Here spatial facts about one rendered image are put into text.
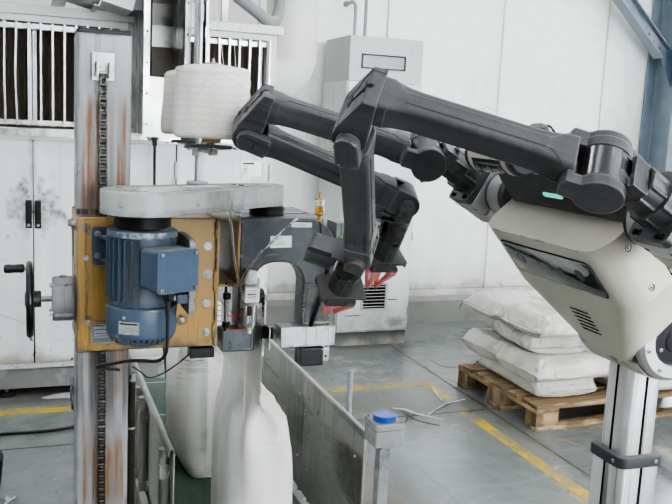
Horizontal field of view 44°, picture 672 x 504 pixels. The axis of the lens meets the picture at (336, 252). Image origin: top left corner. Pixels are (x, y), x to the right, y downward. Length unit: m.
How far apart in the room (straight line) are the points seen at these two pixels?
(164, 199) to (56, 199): 2.95
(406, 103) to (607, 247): 0.44
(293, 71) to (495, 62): 2.24
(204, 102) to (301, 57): 3.46
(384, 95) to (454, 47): 5.52
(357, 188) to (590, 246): 0.41
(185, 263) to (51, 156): 2.97
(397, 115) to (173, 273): 0.68
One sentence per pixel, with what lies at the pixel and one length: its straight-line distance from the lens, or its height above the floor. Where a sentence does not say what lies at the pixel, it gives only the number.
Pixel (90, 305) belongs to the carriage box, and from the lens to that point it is 2.00.
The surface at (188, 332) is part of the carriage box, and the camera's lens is 2.05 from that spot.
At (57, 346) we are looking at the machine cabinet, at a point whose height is 0.29.
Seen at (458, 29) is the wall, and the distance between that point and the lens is 6.79.
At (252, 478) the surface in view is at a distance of 2.18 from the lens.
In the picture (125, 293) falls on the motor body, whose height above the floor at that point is 1.20.
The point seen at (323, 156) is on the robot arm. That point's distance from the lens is 1.77.
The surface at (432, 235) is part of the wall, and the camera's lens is 6.76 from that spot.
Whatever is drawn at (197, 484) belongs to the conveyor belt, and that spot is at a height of 0.38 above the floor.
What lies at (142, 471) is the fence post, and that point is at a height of 0.48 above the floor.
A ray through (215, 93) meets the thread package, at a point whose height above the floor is 1.63.
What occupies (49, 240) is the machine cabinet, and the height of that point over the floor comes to 0.88.
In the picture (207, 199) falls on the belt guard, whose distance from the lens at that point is 1.86.
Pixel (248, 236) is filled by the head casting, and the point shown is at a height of 1.30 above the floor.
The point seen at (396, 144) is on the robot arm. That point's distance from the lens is 1.77.
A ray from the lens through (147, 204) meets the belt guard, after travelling 1.75.
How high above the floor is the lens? 1.58
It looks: 9 degrees down
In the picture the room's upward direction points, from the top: 3 degrees clockwise
